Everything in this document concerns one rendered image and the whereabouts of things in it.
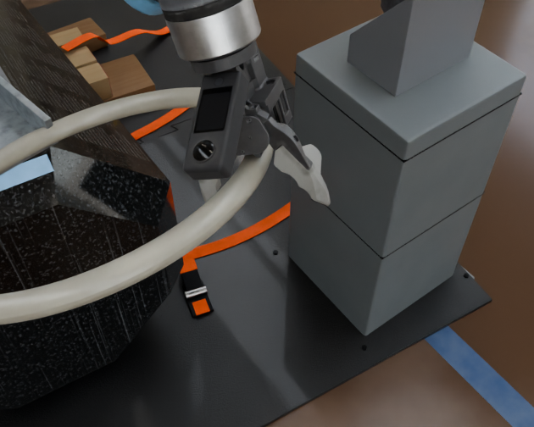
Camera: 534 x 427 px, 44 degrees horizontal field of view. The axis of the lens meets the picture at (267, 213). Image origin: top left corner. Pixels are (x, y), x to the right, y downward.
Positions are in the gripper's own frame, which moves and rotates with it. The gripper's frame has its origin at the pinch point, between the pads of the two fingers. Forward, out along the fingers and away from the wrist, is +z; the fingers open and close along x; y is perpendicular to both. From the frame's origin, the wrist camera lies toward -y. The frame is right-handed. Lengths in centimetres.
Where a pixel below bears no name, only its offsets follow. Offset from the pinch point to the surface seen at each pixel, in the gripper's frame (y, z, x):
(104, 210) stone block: 44, 28, 62
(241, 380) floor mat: 58, 101, 57
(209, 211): -9.5, -7.3, 1.2
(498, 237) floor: 137, 112, -13
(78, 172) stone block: 44, 17, 64
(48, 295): -22.0, -7.3, 13.5
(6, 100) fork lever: 21, -10, 50
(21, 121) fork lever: 19, -8, 47
